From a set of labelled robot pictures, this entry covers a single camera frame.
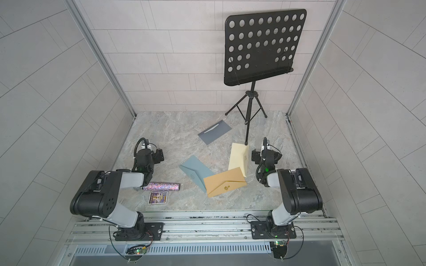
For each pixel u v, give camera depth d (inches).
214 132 42.6
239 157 37.3
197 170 34.9
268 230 25.5
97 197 17.3
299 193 17.4
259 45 26.8
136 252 25.9
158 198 31.0
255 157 33.5
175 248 26.7
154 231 28.0
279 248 26.8
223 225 29.0
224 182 32.5
